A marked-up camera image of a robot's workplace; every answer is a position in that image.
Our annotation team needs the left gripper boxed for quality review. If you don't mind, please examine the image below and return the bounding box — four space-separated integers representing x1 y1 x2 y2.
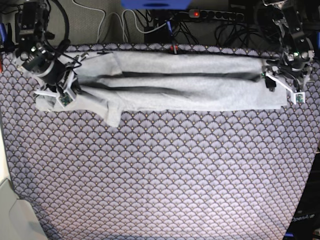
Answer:
265 59 310 92

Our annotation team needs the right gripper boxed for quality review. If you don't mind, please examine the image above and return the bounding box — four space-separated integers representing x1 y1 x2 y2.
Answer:
22 54 82 95

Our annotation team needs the light grey T-shirt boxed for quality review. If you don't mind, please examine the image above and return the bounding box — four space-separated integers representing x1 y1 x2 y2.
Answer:
35 51 288 127

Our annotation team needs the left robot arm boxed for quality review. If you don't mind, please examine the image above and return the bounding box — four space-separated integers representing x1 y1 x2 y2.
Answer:
263 0 315 92

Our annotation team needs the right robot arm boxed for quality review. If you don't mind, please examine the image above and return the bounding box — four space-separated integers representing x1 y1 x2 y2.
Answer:
15 0 81 96

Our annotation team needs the fan-patterned purple tablecloth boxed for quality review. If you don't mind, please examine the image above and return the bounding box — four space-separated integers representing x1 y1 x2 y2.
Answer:
0 54 320 240

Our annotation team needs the red black table clamp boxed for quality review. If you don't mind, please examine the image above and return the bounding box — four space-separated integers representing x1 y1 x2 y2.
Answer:
170 44 179 55

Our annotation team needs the black OpenArm box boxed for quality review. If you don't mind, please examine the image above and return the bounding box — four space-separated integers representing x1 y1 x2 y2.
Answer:
283 153 320 240

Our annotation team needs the white plastic bin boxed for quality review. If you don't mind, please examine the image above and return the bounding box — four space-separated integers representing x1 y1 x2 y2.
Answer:
0 179 47 240

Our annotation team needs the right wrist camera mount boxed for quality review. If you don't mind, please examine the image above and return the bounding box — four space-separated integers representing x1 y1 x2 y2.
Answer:
33 53 88 109

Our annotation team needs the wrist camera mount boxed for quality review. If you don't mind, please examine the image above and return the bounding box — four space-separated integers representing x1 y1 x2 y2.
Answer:
261 65 313 105
33 53 88 109

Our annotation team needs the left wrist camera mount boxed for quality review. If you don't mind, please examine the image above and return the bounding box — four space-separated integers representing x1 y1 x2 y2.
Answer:
261 65 313 105

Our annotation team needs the white cable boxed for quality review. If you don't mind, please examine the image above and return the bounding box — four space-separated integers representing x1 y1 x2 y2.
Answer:
72 0 168 43

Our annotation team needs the black power strip red switch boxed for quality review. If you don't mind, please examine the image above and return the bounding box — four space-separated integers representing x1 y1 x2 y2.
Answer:
187 9 245 22

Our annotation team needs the blue mount plate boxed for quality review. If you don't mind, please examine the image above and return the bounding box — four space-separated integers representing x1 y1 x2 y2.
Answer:
121 0 191 10

